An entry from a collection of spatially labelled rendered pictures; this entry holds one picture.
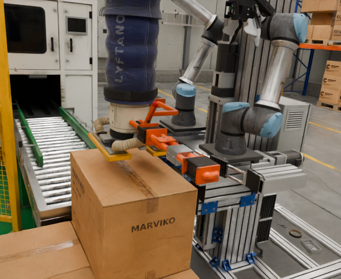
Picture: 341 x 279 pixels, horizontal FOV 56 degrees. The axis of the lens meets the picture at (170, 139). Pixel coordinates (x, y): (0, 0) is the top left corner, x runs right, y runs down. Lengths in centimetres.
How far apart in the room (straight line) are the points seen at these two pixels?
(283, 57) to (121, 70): 68
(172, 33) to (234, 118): 1022
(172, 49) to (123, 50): 1035
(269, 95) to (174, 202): 60
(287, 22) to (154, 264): 115
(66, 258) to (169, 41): 1037
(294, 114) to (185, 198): 85
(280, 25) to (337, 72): 802
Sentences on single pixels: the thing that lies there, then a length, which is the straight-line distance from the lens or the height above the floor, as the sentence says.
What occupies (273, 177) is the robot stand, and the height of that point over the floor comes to 95.
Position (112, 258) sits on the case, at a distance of 133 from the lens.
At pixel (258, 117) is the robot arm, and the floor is 124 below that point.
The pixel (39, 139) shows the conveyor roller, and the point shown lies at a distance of 321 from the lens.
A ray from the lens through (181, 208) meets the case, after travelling 135.
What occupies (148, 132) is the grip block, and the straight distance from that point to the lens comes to 116.
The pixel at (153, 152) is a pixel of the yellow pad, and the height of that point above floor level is 107.
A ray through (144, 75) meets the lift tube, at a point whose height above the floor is 138.
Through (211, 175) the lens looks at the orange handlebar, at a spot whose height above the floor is 119.
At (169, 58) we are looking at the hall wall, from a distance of 1160.
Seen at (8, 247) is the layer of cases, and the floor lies 54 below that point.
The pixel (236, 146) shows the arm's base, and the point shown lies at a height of 108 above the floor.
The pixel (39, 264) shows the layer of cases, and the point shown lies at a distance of 163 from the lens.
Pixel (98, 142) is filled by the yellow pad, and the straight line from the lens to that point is 144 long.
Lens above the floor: 153
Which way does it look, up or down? 18 degrees down
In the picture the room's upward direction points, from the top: 4 degrees clockwise
